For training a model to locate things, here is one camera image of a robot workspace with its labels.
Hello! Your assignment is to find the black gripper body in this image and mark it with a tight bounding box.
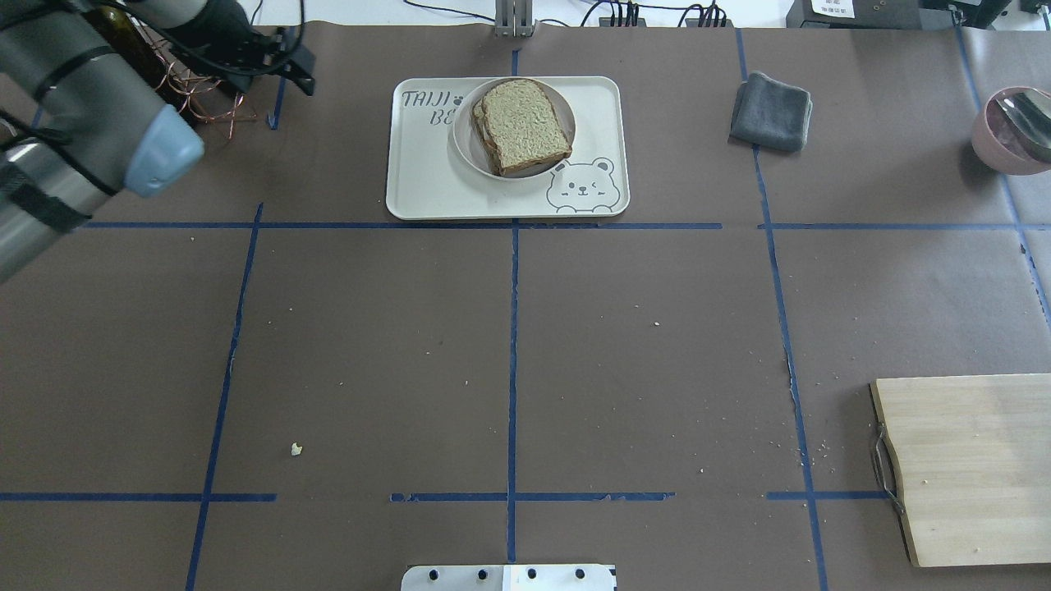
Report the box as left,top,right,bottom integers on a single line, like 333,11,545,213
194,1,316,96

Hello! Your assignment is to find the bread slice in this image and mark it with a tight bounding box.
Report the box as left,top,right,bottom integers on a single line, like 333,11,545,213
470,98,502,176
481,79,573,176

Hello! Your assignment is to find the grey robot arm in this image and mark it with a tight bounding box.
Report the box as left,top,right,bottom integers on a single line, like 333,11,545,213
1,1,315,280

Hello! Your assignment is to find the cream bear print tray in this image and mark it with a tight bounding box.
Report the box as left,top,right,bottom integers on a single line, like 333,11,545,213
386,77,631,221

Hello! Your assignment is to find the folded grey cloth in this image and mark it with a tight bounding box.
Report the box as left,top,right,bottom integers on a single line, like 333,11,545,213
729,72,812,152

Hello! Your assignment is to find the pink bowl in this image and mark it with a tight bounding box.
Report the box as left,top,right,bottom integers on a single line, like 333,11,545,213
970,86,1050,176

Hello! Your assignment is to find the light wooden cutting board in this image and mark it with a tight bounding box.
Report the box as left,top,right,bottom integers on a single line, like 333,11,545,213
870,373,1050,568

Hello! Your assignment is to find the copper wire basket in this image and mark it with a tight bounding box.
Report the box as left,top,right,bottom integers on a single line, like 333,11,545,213
131,18,259,141

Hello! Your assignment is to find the white metal base plate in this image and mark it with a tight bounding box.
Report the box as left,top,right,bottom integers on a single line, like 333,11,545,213
399,562,618,590

